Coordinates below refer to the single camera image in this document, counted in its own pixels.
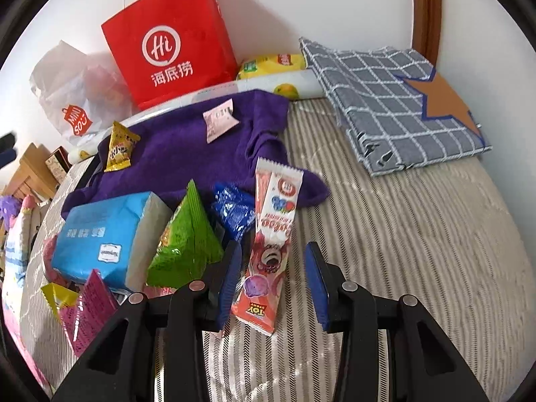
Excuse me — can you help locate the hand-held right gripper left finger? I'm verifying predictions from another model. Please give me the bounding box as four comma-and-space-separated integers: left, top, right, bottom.
51, 241, 244, 402

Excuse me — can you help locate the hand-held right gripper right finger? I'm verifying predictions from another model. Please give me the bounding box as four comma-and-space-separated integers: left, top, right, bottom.
304, 241, 490, 402

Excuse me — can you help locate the blue snack packet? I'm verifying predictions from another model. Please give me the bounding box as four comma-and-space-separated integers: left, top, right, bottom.
210, 182, 256, 244

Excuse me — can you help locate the long pink snack packet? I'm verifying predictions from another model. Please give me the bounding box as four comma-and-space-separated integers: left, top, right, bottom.
230, 157, 304, 336

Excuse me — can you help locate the magenta snack packet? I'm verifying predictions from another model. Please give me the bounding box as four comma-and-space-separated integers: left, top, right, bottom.
59, 269, 121, 358

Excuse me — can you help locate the light wooden furniture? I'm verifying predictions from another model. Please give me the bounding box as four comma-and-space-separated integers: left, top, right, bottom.
3, 142, 59, 202

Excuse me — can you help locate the small patterned box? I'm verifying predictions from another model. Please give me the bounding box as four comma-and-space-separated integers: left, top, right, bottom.
44, 146, 73, 184

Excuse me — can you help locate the green triangular snack packet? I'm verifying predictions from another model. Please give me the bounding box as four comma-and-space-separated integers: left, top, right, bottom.
146, 179, 225, 289

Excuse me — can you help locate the white plastic bag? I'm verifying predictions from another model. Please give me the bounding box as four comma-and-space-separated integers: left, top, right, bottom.
29, 40, 135, 147

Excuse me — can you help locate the plush toy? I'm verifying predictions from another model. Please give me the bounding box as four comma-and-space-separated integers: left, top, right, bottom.
0, 195, 36, 289

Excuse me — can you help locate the yellow printed snack packet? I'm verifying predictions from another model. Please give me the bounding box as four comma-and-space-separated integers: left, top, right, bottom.
104, 121, 141, 173

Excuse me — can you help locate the light blue tissue pack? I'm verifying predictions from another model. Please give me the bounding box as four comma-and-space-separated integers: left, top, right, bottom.
50, 191, 174, 294

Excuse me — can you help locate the purple cloth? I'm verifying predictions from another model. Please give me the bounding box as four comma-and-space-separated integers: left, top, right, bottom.
61, 89, 331, 221

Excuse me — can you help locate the plain yellow snack packet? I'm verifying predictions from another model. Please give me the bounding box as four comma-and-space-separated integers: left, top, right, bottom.
41, 282, 80, 320

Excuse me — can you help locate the small pink snack packet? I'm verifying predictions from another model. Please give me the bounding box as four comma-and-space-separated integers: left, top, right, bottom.
202, 99, 240, 143

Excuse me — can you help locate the red paper bag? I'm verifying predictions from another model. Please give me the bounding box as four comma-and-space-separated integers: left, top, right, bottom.
100, 0, 239, 110

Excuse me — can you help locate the grey checked pillow with star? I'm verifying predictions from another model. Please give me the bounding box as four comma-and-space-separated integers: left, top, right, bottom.
298, 37, 493, 177

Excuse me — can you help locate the rolled fruit print mat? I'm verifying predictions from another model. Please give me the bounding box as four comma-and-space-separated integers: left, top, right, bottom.
69, 69, 326, 164

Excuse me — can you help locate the yellow chip bag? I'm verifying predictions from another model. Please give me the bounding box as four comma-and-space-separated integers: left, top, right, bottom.
237, 53, 309, 81

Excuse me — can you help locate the brown wooden frame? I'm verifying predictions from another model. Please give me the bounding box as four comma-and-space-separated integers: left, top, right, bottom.
410, 0, 443, 64

